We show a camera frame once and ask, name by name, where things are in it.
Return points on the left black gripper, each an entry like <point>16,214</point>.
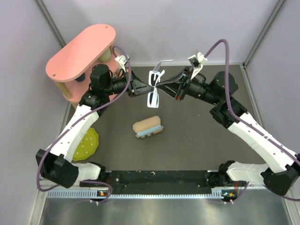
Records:
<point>138,87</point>

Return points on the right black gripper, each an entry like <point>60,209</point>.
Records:
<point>172,86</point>

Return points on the white sunglasses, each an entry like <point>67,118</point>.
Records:
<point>154,77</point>

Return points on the plaid glasses case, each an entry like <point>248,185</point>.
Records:
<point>146,124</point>

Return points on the light blue cleaning cloth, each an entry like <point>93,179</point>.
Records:
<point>150,131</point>

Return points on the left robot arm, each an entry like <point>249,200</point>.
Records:
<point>55,163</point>

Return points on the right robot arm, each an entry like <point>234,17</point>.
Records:
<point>282,166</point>

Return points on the beige ball on shelf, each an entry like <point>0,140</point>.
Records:
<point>105,57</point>

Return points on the dark blue object on shelf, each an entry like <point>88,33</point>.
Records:
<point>81,78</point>

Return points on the pink tiered wooden shelf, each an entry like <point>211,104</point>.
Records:
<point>79,56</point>

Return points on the yellow-green dotted plate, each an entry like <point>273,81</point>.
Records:
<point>87,145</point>

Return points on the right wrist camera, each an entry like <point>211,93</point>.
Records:
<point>197,61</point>

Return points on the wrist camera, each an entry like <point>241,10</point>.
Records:
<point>197,61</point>
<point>122,61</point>

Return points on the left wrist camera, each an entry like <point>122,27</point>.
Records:
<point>122,61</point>

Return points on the aluminium frame rail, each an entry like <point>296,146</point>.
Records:
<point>164,198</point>

